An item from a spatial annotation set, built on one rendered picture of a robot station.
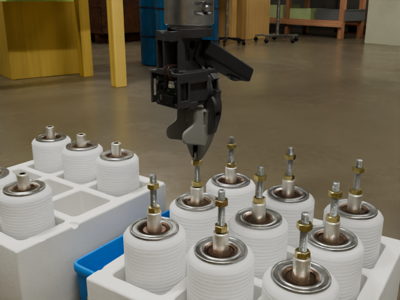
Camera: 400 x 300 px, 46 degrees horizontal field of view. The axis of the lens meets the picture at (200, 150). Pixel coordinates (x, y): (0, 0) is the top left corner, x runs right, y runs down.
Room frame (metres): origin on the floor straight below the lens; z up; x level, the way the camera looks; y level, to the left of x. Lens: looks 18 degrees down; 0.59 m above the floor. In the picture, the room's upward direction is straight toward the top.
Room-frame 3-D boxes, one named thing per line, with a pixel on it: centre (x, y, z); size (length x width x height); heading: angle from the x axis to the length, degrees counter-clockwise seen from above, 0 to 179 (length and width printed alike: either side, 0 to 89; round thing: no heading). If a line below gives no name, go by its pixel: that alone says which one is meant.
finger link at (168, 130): (0.74, 0.03, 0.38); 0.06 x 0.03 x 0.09; 131
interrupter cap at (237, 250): (0.58, -0.03, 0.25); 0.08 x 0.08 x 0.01
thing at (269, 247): (0.68, -0.09, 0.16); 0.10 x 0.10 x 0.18
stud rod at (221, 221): (0.58, -0.03, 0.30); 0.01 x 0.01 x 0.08
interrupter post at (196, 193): (0.74, 0.01, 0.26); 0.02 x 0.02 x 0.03
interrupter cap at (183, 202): (0.74, 0.01, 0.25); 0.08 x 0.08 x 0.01
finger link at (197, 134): (0.72, 0.01, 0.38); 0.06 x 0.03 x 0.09; 131
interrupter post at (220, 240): (0.58, -0.03, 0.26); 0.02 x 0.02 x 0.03
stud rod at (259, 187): (0.68, -0.09, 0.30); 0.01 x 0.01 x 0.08
